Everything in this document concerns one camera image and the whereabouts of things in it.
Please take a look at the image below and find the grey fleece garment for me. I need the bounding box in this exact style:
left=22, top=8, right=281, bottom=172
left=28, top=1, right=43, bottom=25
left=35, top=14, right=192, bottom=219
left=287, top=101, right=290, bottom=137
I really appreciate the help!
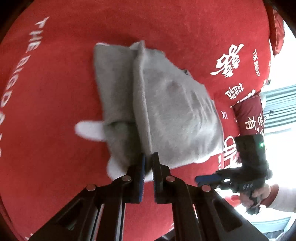
left=75, top=42, right=224, bottom=181

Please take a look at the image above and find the person's right hand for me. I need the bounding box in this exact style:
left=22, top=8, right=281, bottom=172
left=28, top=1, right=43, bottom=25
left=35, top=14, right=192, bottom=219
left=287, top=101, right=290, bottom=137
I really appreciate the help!
left=239, top=184, right=271, bottom=208

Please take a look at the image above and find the dark red printed pillow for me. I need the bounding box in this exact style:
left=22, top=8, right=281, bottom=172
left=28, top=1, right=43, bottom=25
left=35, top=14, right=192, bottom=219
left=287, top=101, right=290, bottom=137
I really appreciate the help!
left=233, top=95, right=264, bottom=136

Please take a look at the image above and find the red printed bedspread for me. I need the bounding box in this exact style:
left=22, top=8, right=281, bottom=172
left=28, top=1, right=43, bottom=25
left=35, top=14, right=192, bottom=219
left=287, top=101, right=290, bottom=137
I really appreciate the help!
left=1, top=1, right=270, bottom=240

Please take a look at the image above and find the red cushion corner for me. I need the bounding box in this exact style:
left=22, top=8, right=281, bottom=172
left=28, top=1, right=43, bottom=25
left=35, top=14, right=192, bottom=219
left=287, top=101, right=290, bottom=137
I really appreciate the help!
left=264, top=1, right=285, bottom=57

